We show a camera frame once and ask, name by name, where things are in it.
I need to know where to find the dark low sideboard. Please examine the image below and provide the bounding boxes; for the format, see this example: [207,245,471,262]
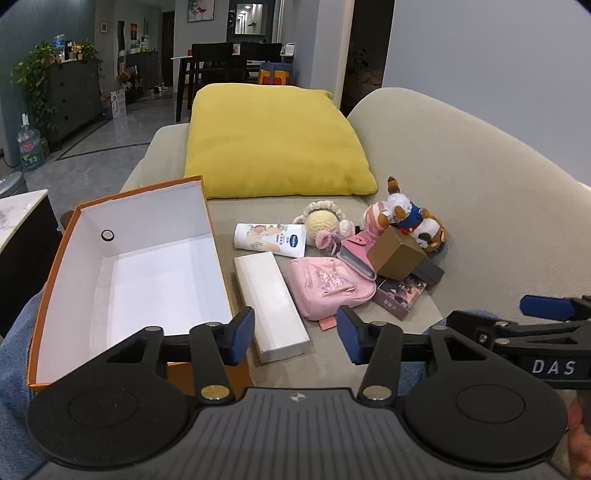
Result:
[124,51,160,93]

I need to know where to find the marble top side table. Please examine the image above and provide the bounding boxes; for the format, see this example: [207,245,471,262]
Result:
[0,189,63,340]

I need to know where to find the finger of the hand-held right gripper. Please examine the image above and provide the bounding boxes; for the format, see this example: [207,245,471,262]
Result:
[444,309,514,341]
[519,294,591,323]

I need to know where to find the pink card holder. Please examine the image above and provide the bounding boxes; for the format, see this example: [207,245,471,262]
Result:
[339,231,384,281]

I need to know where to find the black box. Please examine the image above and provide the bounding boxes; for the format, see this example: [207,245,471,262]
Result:
[409,257,445,288]

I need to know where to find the framed wall picture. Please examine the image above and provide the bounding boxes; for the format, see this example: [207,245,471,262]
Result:
[188,0,215,22]

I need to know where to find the colourful stacked stools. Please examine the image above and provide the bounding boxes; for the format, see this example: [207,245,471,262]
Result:
[257,62,291,86]

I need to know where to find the green trailing plant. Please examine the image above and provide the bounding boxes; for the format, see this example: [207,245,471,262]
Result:
[10,41,61,139]

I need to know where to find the large water jug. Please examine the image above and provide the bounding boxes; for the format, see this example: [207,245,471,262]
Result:
[17,115,47,172]

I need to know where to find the person's blue jeans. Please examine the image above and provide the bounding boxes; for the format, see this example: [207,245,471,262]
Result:
[0,291,439,467]

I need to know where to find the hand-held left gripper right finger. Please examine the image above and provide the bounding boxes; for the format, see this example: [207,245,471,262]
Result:
[336,305,505,409]

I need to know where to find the beige fabric sofa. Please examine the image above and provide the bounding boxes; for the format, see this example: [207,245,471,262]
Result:
[120,87,591,476]

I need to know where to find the orange cardboard box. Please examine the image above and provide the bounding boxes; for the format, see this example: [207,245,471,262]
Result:
[27,174,252,398]

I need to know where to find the yellow pillow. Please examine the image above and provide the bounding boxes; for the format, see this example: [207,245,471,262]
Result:
[184,83,379,200]

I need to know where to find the white lotion tube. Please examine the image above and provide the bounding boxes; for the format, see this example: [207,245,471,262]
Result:
[233,222,308,258]

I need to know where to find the dark drawer cabinet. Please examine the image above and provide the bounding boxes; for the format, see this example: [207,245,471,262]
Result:
[46,60,105,151]

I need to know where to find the brown white plush dog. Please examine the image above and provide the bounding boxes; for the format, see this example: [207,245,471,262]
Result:
[385,176,450,254]

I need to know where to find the dark photo booklet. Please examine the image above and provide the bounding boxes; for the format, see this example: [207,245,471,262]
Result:
[372,272,428,321]

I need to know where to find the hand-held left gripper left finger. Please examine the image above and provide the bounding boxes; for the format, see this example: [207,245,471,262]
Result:
[95,306,256,407]

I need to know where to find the dark dining table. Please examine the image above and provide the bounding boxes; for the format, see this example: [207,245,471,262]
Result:
[172,54,296,123]

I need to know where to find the person's right hand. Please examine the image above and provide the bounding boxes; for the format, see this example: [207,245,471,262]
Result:
[567,394,591,479]

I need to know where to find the black dining chair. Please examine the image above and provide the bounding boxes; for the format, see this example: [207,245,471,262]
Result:
[240,42,283,86]
[191,43,236,112]

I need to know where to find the brown cardboard box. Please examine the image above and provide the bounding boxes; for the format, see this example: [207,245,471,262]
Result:
[367,224,428,281]

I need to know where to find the long white box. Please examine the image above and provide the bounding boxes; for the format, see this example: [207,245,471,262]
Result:
[233,251,311,364]

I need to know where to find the cream crocheted doll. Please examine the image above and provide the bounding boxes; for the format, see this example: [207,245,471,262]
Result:
[293,199,356,252]

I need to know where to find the pink pouch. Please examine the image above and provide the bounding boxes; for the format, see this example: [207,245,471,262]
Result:
[288,256,377,322]

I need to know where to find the grey trash can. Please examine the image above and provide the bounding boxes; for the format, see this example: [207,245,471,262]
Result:
[0,172,28,197]

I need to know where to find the pink striped knit toy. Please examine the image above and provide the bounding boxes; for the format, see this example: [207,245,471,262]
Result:
[362,200,393,240]

